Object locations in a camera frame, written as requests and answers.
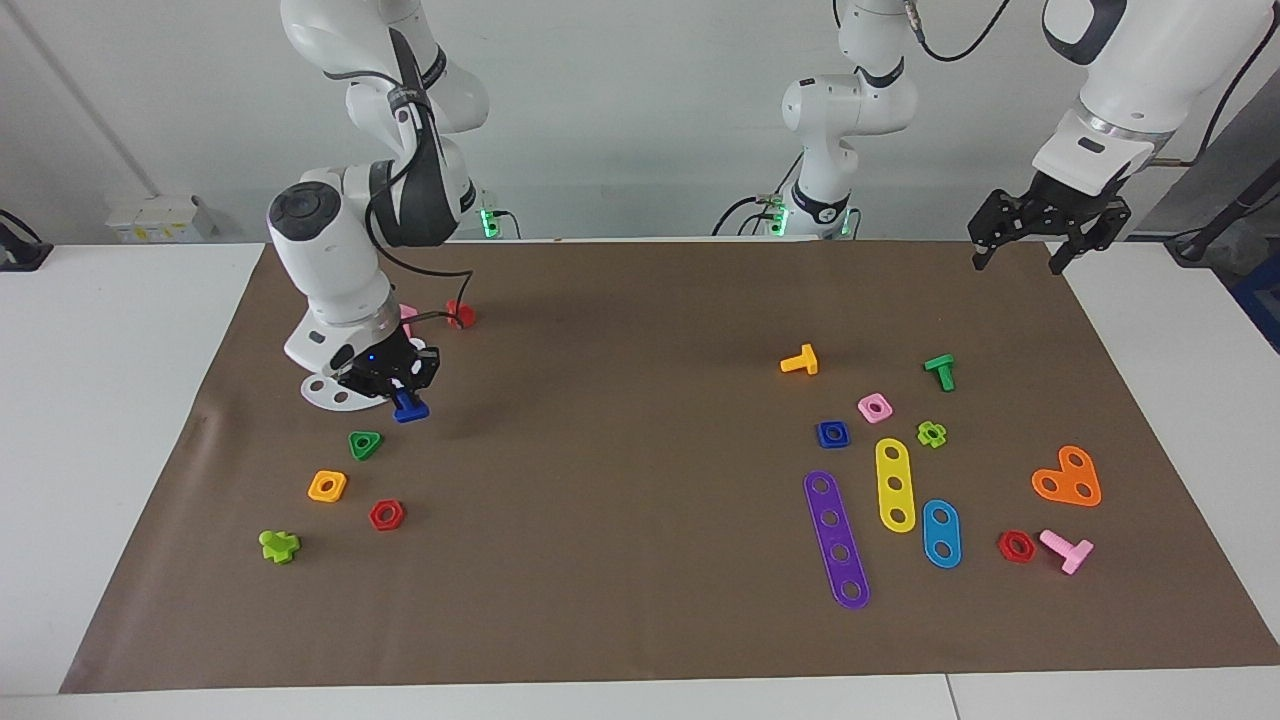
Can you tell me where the white curved five-hole plate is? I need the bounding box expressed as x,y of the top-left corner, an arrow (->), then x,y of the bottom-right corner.
300,370 -> 393,412

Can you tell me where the black stand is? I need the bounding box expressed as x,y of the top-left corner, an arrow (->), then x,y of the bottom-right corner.
1165,165 -> 1280,269

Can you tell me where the blue crate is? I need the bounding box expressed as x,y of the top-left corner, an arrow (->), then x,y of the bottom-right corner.
1232,262 -> 1280,353

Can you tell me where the orange three-hole angled plate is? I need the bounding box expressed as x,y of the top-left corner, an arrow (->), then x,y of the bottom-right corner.
1031,445 -> 1103,508

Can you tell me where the yellow three-hole strip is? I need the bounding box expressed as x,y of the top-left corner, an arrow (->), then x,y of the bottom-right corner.
875,438 -> 917,534

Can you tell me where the white box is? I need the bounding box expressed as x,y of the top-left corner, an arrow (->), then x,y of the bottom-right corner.
107,195 -> 217,244

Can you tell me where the brown table mat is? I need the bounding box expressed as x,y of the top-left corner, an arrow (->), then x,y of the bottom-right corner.
60,238 -> 1280,694

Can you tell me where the light blue two-hole strip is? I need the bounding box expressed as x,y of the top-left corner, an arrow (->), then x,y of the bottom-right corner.
921,499 -> 963,570

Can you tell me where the purple four-hole strip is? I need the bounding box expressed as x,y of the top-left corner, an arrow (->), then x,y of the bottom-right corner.
803,470 -> 871,610

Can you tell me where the black flat object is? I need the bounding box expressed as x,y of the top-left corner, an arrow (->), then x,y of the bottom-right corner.
0,208 -> 53,273

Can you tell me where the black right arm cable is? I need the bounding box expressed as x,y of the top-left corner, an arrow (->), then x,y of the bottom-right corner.
325,30 -> 479,331

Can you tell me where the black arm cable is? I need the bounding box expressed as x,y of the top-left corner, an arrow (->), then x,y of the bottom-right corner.
325,30 -> 479,331
905,0 -> 1280,169

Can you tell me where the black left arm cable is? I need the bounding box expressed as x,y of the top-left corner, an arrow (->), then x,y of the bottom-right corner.
905,0 -> 1280,169

